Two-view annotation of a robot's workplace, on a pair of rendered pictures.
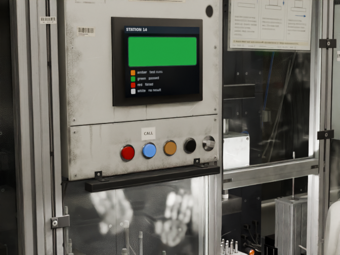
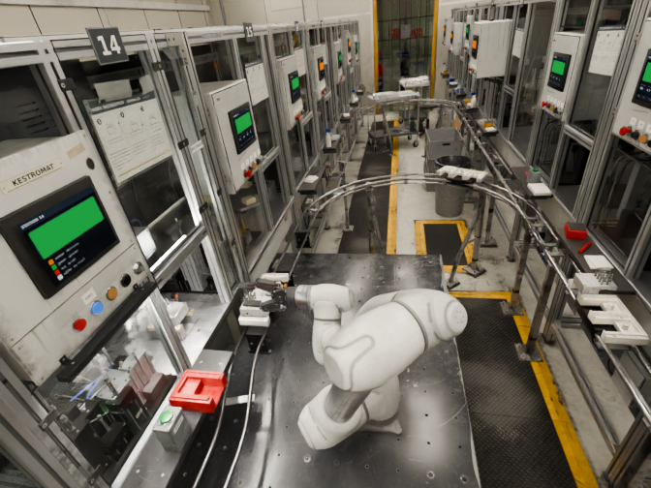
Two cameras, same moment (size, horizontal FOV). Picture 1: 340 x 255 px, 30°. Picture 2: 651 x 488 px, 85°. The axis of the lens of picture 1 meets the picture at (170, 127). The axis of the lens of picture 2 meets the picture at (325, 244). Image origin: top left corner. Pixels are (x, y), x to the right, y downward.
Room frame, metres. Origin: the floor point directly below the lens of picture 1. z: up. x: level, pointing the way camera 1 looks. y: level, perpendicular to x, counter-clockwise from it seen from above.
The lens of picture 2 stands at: (0.51, 0.09, 1.99)
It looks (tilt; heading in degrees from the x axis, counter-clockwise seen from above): 31 degrees down; 318
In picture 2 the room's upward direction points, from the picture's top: 7 degrees counter-clockwise
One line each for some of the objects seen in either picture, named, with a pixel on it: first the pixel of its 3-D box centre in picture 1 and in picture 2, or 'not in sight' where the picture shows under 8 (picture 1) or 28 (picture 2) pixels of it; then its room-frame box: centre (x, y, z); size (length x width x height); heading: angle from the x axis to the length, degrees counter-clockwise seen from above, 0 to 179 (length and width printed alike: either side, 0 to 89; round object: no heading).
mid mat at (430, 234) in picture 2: not in sight; (443, 243); (1.98, -2.81, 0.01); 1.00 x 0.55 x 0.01; 125
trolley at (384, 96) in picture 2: not in sight; (393, 118); (4.39, -5.29, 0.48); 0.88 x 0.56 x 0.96; 53
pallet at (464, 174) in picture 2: not in sight; (461, 176); (1.76, -2.57, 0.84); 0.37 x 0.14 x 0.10; 3
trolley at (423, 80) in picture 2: not in sight; (415, 103); (4.78, -6.57, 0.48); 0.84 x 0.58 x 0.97; 133
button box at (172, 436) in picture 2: not in sight; (170, 428); (1.39, 0.04, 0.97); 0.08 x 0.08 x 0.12; 35
